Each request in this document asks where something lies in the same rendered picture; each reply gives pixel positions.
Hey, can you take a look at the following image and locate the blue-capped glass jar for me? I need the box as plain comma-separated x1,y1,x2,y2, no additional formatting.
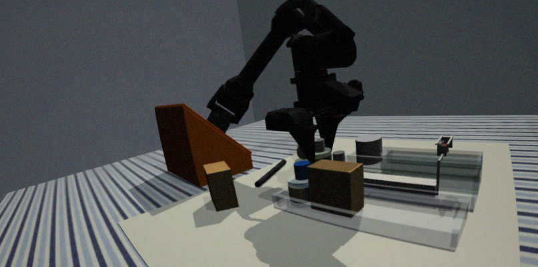
288,160,310,202

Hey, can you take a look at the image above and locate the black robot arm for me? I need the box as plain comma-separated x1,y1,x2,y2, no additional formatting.
206,0,364,133

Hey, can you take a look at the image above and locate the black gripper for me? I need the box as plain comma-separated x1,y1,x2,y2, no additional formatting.
265,69,347,163

